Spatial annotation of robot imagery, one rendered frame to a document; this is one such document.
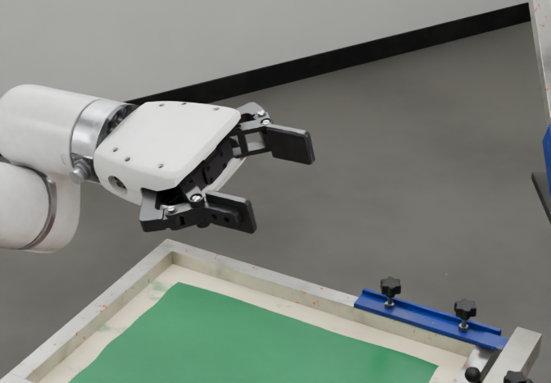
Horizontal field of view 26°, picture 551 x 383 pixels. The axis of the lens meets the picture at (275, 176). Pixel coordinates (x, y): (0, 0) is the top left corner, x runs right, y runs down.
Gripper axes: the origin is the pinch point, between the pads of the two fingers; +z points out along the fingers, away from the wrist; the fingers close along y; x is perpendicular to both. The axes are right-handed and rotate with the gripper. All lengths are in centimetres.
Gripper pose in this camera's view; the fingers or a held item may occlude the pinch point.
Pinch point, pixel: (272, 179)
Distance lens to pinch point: 96.0
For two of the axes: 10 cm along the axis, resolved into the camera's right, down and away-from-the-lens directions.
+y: 5.1, -5.9, 6.3
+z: 8.4, 1.9, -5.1
